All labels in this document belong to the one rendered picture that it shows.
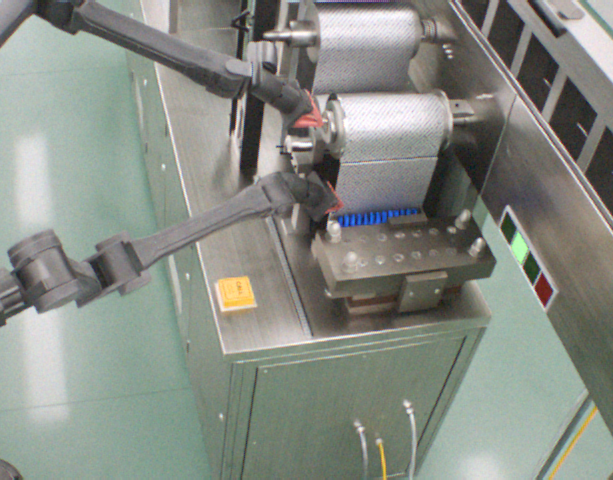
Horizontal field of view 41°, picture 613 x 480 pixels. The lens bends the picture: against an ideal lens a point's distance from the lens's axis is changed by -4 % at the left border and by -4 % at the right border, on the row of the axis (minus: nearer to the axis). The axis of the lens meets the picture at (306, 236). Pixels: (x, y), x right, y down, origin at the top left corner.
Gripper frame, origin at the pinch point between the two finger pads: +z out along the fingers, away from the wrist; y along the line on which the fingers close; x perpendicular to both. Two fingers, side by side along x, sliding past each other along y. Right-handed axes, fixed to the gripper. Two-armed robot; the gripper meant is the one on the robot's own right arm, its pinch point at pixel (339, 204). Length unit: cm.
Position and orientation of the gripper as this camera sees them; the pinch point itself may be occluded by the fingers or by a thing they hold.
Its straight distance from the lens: 197.4
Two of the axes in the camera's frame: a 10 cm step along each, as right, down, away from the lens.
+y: 4.2, 7.3, -5.4
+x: 6.4, -6.6, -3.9
